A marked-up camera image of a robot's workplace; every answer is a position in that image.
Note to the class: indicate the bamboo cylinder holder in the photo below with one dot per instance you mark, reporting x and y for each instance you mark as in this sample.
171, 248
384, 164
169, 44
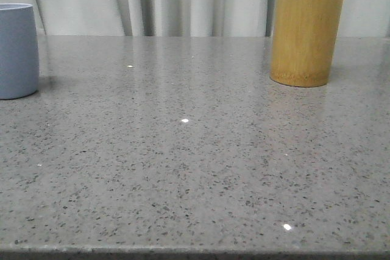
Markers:
303, 41

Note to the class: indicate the blue plastic cup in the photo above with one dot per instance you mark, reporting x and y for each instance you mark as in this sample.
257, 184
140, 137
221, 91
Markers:
19, 51

